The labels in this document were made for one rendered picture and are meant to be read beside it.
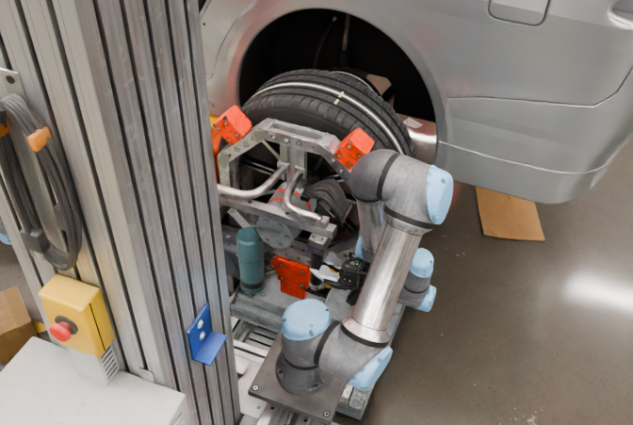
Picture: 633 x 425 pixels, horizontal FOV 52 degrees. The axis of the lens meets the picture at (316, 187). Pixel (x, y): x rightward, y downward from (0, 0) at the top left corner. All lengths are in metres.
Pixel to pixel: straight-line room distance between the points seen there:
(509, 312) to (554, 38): 1.38
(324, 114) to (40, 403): 1.12
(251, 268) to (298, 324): 0.72
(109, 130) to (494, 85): 1.53
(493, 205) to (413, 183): 2.11
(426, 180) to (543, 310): 1.77
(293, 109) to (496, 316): 1.46
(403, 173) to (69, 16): 0.85
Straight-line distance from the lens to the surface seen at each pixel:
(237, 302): 2.74
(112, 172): 0.88
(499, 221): 3.41
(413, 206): 1.41
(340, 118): 1.95
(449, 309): 2.97
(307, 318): 1.54
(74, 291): 1.10
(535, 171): 2.33
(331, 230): 1.83
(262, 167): 2.21
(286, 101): 1.99
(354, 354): 1.50
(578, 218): 3.59
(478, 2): 2.06
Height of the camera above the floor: 2.27
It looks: 41 degrees down
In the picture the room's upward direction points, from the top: 2 degrees clockwise
